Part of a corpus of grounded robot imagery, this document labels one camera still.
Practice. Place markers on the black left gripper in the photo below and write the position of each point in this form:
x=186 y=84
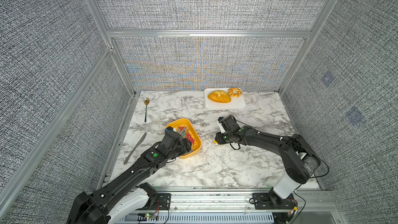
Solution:
x=184 y=146

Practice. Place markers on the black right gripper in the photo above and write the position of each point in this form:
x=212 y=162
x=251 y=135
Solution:
x=217 y=138

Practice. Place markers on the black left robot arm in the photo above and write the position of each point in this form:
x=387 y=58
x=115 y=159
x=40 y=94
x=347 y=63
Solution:
x=96 y=208

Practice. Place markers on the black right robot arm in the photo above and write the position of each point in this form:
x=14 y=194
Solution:
x=299 y=159

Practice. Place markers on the yellow plastic storage box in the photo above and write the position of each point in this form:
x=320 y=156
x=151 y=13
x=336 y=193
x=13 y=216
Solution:
x=186 y=129

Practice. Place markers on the white rectangular tray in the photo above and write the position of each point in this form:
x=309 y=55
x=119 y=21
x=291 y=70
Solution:
x=237 y=99

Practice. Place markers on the silver butter knife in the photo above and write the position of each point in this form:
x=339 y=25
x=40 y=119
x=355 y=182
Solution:
x=135 y=147

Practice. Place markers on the oval golden bread loaf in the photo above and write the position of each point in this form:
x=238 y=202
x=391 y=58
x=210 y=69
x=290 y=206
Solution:
x=219 y=96

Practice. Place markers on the iridescent gold blue spoon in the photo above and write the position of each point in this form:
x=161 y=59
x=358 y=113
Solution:
x=146 y=103

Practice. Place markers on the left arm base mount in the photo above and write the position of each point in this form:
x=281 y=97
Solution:
x=155 y=199

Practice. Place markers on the white slotted cable duct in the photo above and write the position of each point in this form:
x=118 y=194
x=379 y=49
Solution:
x=201 y=218

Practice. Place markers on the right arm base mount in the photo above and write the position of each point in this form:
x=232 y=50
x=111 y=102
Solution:
x=270 y=201

